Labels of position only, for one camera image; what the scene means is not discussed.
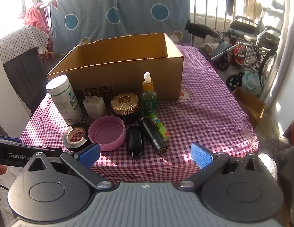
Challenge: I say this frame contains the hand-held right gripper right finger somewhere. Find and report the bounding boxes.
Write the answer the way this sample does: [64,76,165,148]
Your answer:
[177,143,271,191]

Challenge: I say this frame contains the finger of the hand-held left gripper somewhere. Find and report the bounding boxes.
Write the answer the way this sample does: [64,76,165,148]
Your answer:
[0,135,23,145]

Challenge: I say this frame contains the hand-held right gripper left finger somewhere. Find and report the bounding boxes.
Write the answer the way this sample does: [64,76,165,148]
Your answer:
[23,143,115,192]

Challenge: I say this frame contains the black electrical tape roll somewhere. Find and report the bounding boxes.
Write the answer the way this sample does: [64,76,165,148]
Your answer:
[62,123,93,151]

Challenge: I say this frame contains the pink plastic lid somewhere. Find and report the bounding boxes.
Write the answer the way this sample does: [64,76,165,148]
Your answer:
[88,115,127,152]

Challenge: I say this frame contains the black car key fob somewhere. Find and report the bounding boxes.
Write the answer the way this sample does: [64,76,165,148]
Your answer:
[126,125,144,162]

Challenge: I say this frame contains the white charger plug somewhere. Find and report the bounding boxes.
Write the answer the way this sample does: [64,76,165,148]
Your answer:
[83,95,107,119]

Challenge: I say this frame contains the green printed tube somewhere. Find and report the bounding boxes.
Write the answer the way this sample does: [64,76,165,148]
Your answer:
[148,113,171,142]

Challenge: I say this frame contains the black cylinder tube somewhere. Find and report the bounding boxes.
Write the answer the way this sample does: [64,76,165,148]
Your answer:
[139,116,168,155]

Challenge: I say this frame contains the white pill bottle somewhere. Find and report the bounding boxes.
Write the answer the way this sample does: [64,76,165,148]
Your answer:
[46,75,84,126]

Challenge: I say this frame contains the gold lidded jar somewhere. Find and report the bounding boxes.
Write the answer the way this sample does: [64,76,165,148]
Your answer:
[110,92,140,123]

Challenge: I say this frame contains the green dropper bottle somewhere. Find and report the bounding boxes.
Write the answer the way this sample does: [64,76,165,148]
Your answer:
[140,72,158,118]

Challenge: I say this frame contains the brown cardboard box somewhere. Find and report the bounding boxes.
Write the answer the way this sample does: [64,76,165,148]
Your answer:
[47,33,184,101]

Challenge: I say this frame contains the purple checkered tablecloth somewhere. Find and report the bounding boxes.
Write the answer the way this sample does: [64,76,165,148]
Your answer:
[20,44,260,187]

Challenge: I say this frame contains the dark wooden cabinet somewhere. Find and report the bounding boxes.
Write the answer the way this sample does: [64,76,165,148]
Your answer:
[2,46,49,118]

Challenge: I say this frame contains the small cardboard box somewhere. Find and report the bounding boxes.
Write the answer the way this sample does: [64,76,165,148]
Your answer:
[232,87,266,124]

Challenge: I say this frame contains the white plastic bag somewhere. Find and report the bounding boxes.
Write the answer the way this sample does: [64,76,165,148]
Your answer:
[242,72,264,95]

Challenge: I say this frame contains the red bag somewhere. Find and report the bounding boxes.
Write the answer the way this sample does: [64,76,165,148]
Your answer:
[230,42,247,65]

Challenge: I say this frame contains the black padded seat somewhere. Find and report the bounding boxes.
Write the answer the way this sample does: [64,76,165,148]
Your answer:
[184,20,220,40]

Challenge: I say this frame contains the pink hanging cloth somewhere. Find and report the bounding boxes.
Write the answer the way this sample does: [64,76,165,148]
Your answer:
[24,2,52,34]

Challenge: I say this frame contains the silver wheelchair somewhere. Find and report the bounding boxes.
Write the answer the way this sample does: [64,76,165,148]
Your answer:
[226,7,286,91]

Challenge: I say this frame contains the blue patterned bed sheet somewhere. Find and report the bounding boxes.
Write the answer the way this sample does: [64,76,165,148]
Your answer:
[50,0,191,55]

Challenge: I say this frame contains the metal window railing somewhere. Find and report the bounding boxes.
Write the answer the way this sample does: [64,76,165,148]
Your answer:
[190,0,247,34]

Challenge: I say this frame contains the beige hanging towel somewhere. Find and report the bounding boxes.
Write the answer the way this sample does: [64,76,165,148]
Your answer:
[243,0,264,23]

